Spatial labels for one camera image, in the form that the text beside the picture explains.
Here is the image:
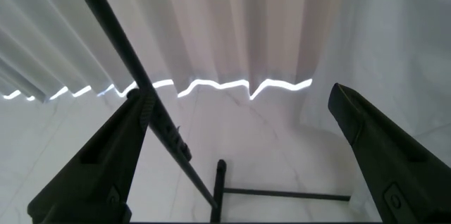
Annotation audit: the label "white curtain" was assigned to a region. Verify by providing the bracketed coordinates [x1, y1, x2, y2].
[0, 0, 353, 104]

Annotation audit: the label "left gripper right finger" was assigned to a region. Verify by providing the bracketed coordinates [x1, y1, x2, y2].
[327, 82, 451, 224]

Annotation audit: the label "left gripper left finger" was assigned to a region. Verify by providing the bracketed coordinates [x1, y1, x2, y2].
[27, 88, 157, 224]

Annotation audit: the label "black clothes rack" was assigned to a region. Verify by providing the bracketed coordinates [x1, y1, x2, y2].
[66, 0, 352, 223]

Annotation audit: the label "pale grey shorts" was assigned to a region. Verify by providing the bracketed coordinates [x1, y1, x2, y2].
[299, 0, 451, 214]

